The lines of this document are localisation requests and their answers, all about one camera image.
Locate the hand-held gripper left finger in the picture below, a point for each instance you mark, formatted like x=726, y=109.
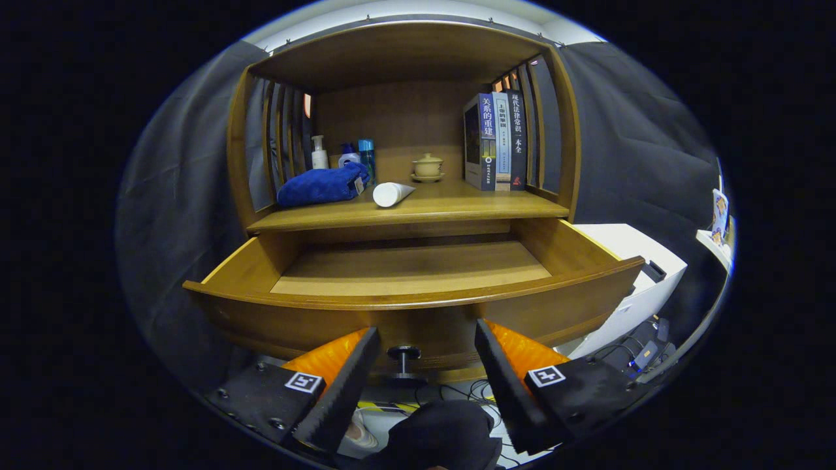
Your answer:
x=346, y=395

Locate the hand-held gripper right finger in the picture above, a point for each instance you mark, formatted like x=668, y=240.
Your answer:
x=509, y=391

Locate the wooden drawer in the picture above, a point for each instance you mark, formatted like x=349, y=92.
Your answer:
x=418, y=267

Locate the white green facial cleanser tube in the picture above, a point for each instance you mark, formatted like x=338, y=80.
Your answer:
x=390, y=194

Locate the white cabinet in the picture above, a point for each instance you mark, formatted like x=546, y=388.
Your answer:
x=646, y=294

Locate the wooden countertop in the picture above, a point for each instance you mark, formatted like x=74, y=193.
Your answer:
x=457, y=202

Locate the wooden cabinet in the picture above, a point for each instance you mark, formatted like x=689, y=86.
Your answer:
x=405, y=117

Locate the person's dark clothing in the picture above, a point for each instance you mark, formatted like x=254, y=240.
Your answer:
x=437, y=431

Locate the black computer equipment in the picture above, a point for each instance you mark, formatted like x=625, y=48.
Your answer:
x=643, y=358

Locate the blue folded towel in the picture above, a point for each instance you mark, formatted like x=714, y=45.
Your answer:
x=320, y=186

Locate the beige saucer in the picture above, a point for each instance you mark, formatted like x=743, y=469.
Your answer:
x=428, y=178

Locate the white bottle with blue cap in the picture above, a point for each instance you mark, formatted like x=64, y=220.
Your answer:
x=349, y=157

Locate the white pump bottle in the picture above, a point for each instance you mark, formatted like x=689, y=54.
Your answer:
x=319, y=158

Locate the beige lidded teacup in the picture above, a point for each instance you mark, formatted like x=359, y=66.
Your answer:
x=428, y=166

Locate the teal blue bottle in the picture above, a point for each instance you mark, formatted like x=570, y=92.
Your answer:
x=366, y=153

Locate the white shelf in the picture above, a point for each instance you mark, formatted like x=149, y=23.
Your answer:
x=705, y=239

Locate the grey spine book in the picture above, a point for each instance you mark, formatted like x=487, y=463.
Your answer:
x=501, y=143

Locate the black backdrop cloth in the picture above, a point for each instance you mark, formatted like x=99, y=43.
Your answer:
x=176, y=196

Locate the patterned paper cup with straw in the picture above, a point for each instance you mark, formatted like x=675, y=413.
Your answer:
x=720, y=212

